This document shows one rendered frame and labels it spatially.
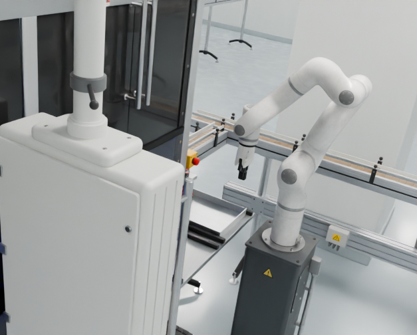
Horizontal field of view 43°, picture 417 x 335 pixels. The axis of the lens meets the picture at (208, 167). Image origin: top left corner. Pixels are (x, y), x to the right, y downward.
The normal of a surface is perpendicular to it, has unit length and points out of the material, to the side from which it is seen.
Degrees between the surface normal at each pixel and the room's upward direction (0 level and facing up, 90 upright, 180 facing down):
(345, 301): 0
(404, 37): 90
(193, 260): 0
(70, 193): 90
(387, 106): 90
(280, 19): 90
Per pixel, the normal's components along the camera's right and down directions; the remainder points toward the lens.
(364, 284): 0.12, -0.89
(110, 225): -0.51, 0.32
